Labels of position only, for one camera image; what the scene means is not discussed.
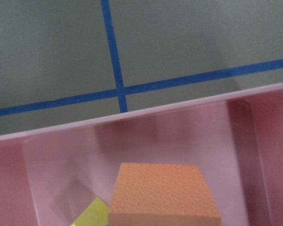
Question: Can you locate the orange foam block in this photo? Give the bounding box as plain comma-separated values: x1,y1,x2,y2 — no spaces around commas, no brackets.
108,163,222,226

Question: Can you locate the yellow foam block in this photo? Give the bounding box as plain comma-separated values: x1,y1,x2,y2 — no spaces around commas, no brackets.
71,197,108,226

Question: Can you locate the pink plastic bin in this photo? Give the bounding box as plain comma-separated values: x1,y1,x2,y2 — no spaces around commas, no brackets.
0,83,283,226

